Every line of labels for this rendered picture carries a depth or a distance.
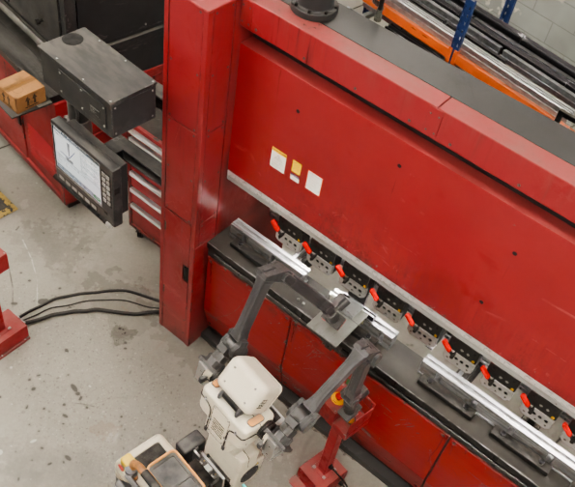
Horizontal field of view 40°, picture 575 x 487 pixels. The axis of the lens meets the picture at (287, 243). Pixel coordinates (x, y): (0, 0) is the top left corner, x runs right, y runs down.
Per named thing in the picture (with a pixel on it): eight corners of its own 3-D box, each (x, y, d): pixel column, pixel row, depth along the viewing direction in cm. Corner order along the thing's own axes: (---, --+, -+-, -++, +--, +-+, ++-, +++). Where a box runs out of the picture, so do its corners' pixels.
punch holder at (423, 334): (405, 330, 370) (414, 309, 358) (416, 320, 375) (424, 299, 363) (432, 349, 364) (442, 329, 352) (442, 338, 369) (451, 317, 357)
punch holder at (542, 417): (517, 410, 348) (531, 389, 336) (526, 397, 353) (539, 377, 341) (547, 431, 343) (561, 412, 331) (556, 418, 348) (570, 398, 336)
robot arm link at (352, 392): (356, 342, 322) (375, 360, 318) (365, 334, 325) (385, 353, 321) (335, 395, 355) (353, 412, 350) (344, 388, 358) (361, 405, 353)
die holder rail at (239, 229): (229, 235, 426) (230, 223, 419) (237, 229, 430) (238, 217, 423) (301, 287, 409) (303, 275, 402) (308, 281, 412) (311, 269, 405)
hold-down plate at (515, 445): (488, 435, 364) (490, 431, 362) (493, 427, 368) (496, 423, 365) (545, 476, 354) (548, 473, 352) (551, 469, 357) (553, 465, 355)
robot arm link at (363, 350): (359, 331, 315) (377, 349, 311) (366, 337, 328) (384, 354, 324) (282, 415, 315) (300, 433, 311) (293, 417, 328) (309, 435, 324)
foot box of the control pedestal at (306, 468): (287, 480, 431) (290, 471, 422) (321, 455, 443) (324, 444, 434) (311, 509, 422) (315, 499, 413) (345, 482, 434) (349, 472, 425)
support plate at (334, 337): (305, 326, 378) (306, 325, 378) (338, 295, 393) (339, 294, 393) (335, 348, 372) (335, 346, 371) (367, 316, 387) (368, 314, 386)
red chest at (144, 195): (127, 238, 532) (124, 121, 458) (181, 201, 561) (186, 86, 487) (181, 279, 514) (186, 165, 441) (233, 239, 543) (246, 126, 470)
